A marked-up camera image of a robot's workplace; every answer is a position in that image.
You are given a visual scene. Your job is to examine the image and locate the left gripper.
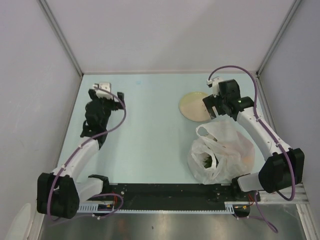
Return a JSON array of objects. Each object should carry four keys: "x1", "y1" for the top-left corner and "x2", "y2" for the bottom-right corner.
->
[{"x1": 88, "y1": 89, "x2": 124, "y2": 128}]

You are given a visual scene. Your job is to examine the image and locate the beige ceramic plate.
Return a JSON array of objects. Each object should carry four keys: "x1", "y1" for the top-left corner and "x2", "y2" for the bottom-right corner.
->
[{"x1": 178, "y1": 91, "x2": 211, "y2": 123}]

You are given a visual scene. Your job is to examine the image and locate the white plastic bag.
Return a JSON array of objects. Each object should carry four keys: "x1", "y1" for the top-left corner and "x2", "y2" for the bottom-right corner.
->
[{"x1": 187, "y1": 120, "x2": 255, "y2": 185}]

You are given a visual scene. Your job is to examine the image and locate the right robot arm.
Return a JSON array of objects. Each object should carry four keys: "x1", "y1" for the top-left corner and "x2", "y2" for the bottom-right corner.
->
[{"x1": 203, "y1": 77, "x2": 305, "y2": 201}]

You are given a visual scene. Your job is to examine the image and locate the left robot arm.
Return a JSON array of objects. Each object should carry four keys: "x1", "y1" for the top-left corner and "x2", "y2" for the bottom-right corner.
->
[{"x1": 36, "y1": 83, "x2": 126, "y2": 219}]

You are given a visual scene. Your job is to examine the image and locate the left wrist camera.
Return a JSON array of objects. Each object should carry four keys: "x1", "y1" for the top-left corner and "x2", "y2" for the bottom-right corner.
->
[{"x1": 92, "y1": 82, "x2": 113, "y2": 100}]

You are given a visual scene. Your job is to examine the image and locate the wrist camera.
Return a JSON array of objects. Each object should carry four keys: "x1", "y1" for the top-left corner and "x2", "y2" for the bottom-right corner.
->
[
  {"x1": 206, "y1": 76, "x2": 224, "y2": 97},
  {"x1": 92, "y1": 82, "x2": 113, "y2": 100}
]

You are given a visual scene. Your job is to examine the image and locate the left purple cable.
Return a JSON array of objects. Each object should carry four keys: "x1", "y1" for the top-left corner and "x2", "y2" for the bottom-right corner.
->
[{"x1": 47, "y1": 91, "x2": 127, "y2": 222}]

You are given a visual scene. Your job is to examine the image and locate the purple cable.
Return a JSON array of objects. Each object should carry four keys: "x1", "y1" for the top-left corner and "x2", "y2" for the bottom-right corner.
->
[
  {"x1": 207, "y1": 64, "x2": 298, "y2": 201},
  {"x1": 47, "y1": 91, "x2": 127, "y2": 222}
]

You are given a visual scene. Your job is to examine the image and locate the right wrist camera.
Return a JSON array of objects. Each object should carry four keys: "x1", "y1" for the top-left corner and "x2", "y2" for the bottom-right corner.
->
[{"x1": 206, "y1": 76, "x2": 224, "y2": 97}]

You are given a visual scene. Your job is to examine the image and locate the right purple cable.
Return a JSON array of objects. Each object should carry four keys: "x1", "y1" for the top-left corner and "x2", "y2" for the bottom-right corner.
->
[{"x1": 207, "y1": 64, "x2": 298, "y2": 201}]

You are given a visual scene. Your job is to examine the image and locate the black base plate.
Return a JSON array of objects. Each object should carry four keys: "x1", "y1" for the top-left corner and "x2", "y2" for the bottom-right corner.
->
[{"x1": 107, "y1": 183, "x2": 260, "y2": 210}]

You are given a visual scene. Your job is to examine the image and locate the white cable duct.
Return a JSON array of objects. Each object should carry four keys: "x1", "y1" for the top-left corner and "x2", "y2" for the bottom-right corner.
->
[{"x1": 76, "y1": 203, "x2": 251, "y2": 218}]

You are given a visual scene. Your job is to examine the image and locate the aluminium frame rail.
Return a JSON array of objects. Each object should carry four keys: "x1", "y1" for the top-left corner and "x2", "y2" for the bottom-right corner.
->
[{"x1": 254, "y1": 74, "x2": 320, "y2": 240}]

